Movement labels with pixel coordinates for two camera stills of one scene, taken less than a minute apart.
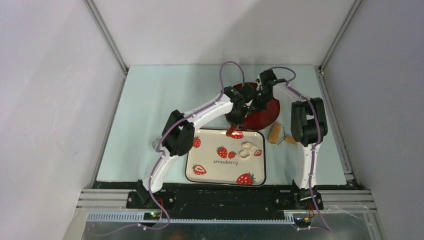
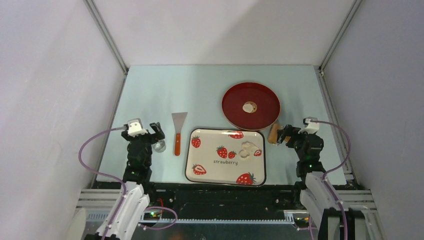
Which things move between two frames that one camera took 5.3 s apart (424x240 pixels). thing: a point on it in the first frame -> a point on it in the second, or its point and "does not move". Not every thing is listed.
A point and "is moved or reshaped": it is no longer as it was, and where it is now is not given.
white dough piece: [247, 147] does not move
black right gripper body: [260, 101] -> [296, 142]
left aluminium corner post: [98, 19] does not move
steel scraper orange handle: [230, 130] is moved or reshaped
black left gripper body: [236, 116] -> [147, 139]
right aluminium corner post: [351, 12] does not move
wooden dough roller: [276, 135] does not move
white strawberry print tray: [217, 158] does not move
